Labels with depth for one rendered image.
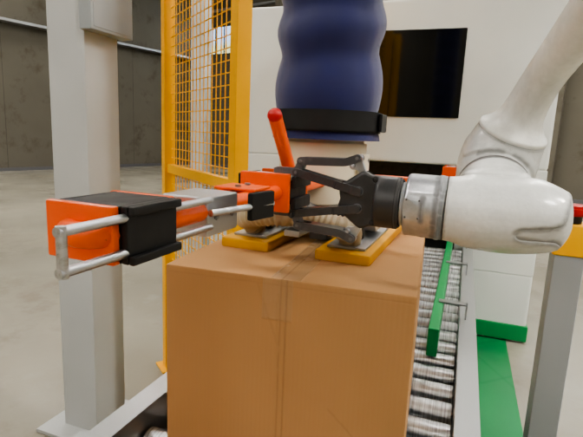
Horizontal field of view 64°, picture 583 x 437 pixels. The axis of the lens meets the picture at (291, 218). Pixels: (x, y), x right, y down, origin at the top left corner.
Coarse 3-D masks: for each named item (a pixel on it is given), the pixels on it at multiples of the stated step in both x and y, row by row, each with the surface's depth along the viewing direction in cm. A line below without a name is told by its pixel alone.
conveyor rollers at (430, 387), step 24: (432, 264) 239; (456, 264) 243; (432, 288) 204; (456, 288) 201; (456, 312) 176; (432, 360) 136; (432, 384) 120; (432, 408) 111; (408, 432) 104; (432, 432) 102
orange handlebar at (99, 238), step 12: (240, 192) 60; (276, 192) 68; (240, 204) 58; (180, 216) 47; (192, 216) 48; (204, 216) 51; (72, 240) 37; (84, 240) 37; (96, 240) 38; (108, 240) 38
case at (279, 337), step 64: (192, 256) 81; (256, 256) 83; (384, 256) 87; (192, 320) 77; (256, 320) 73; (320, 320) 70; (384, 320) 67; (192, 384) 79; (256, 384) 75; (320, 384) 72; (384, 384) 68
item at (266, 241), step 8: (240, 232) 91; (264, 232) 92; (272, 232) 92; (280, 232) 95; (224, 240) 89; (232, 240) 89; (240, 240) 88; (248, 240) 88; (256, 240) 87; (264, 240) 87; (272, 240) 88; (280, 240) 91; (288, 240) 95; (248, 248) 88; (256, 248) 87; (264, 248) 86; (272, 248) 88
